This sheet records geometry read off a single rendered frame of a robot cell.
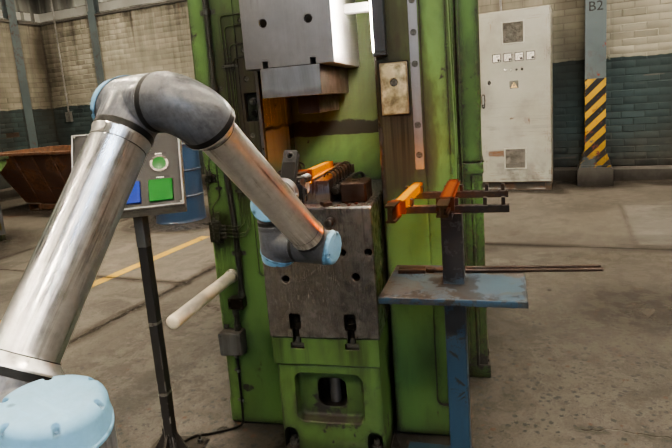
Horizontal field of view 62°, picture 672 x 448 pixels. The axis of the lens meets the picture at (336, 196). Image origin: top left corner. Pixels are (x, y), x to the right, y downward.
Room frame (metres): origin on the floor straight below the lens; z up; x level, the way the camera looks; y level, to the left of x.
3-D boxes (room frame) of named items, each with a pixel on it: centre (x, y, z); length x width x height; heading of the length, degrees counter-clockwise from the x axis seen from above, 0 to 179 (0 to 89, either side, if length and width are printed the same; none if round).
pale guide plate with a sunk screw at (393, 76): (1.87, -0.22, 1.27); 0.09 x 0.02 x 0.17; 76
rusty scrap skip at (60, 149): (8.02, 3.83, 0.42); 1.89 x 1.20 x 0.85; 66
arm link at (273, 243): (1.48, 0.16, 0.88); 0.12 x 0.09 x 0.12; 59
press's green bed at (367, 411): (2.02, 0.01, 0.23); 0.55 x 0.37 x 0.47; 166
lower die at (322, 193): (2.02, 0.07, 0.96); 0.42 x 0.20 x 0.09; 166
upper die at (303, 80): (2.02, 0.07, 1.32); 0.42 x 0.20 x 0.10; 166
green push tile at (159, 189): (1.77, 0.56, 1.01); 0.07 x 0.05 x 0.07; 101
